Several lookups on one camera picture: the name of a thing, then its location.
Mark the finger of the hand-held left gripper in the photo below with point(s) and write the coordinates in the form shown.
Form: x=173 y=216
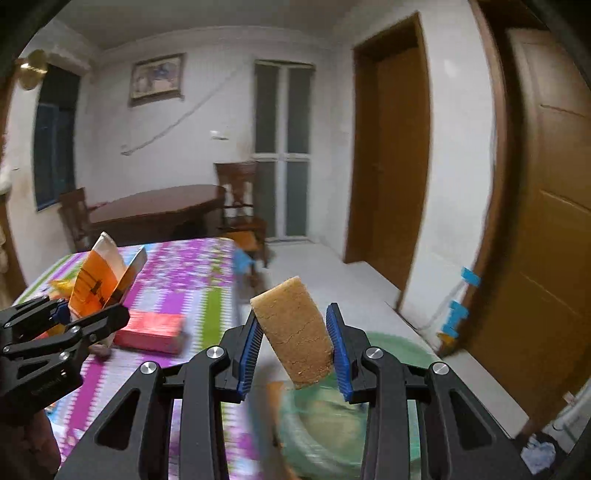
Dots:
x=99 y=321
x=59 y=311

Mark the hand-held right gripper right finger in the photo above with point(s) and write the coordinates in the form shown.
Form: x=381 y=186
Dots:
x=339 y=355

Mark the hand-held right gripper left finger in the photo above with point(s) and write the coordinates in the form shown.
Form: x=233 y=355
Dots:
x=248 y=353

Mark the orange paper cup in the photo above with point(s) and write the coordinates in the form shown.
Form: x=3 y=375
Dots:
x=92 y=279

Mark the brown sponge block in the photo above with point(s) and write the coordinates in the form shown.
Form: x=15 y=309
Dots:
x=295 y=332

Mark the person's left forearm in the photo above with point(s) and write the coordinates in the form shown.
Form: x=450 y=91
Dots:
x=25 y=443

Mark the yellow snack wrapper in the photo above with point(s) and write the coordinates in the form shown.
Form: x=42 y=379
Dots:
x=62 y=288

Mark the red box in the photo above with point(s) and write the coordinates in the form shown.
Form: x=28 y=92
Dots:
x=150 y=330

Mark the blue cloth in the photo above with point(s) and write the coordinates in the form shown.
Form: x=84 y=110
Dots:
x=244 y=264

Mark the dark wooden chair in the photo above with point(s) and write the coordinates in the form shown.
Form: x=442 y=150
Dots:
x=74 y=217
x=238 y=184

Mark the floral striped tablecloth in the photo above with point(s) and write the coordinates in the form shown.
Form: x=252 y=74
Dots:
x=184 y=277

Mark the wooden chair with orange seat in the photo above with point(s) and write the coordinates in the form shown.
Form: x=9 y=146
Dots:
x=247 y=242

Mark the large blue tape piece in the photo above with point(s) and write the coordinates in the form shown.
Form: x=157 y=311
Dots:
x=455 y=318

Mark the round wooden table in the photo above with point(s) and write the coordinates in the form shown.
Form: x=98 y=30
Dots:
x=157 y=203

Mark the small blue tape piece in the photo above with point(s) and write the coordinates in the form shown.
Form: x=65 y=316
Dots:
x=471 y=276

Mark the dark window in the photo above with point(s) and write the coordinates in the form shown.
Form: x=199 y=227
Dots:
x=55 y=138

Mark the narrow brown wooden door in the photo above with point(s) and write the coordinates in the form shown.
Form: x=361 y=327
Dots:
x=392 y=157

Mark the glass double door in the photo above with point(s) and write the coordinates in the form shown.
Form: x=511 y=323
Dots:
x=284 y=147

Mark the white blue crumpled bag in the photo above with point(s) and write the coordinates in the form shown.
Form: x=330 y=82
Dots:
x=540 y=454

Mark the wide brown wooden door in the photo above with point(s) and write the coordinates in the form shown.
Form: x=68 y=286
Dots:
x=545 y=230

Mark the framed picture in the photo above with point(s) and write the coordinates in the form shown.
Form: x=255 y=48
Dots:
x=156 y=78

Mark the white wall conduit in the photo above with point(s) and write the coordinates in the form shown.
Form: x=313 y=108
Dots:
x=180 y=120

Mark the gold wall ornament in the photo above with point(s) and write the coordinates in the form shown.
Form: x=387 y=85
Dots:
x=31 y=69

